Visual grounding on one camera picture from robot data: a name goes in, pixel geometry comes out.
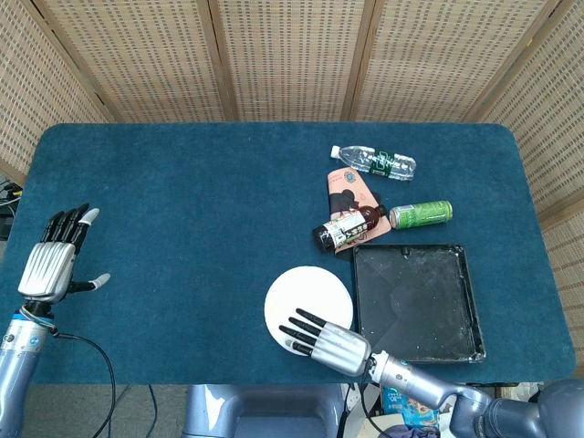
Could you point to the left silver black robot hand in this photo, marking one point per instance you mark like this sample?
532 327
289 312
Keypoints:
50 269

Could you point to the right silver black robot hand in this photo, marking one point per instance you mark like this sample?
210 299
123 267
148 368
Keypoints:
333 344

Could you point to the white round plate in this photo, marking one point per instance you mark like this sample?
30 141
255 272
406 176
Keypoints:
310 301

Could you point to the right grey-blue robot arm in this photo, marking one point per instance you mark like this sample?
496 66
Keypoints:
474 397

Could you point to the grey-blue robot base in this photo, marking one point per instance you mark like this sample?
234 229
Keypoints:
255 410

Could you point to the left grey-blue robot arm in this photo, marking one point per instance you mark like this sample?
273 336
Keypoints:
20 360

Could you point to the black rectangular tray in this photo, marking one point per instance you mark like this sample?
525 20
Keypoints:
416 303

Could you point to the white power strip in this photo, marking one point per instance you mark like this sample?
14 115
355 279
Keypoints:
352 401

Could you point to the blue snack bag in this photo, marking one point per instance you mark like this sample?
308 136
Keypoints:
397 403

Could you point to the dark brown sauce bottle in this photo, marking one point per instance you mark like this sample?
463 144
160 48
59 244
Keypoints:
347 228

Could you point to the pink snack packet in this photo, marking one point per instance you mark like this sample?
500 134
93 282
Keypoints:
349 189

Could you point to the green drink can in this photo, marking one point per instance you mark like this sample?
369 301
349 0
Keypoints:
422 214

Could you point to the blue felt table cover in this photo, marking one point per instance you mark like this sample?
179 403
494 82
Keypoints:
228 191

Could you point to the clear plastic water bottle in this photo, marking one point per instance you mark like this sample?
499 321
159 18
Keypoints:
378 162

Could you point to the woven rattan folding screen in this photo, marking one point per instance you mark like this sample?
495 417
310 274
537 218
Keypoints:
292 59

